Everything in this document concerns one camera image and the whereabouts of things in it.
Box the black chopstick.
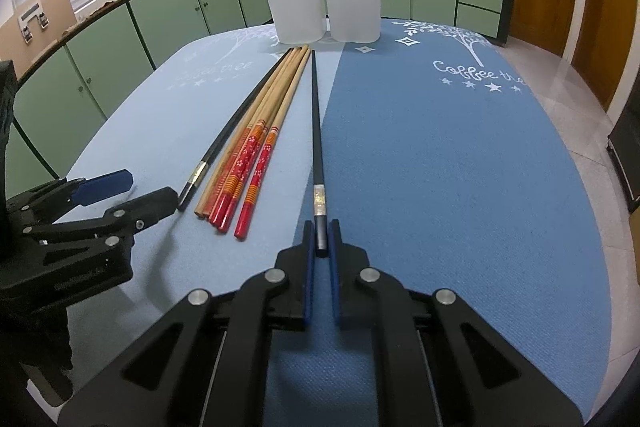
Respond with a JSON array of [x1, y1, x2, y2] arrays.
[[177, 46, 295, 212], [310, 51, 328, 257]]

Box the green lower kitchen cabinets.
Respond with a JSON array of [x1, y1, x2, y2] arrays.
[[6, 0, 514, 195]]

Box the light blue placemat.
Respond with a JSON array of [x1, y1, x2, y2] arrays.
[[68, 26, 352, 426]]

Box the dark blue placemat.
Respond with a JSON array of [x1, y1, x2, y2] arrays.
[[250, 20, 611, 426]]

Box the cardboard board with white parts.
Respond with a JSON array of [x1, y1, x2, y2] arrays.
[[0, 0, 77, 78]]

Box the black appliance at right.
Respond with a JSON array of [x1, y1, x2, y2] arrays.
[[606, 107, 640, 212]]

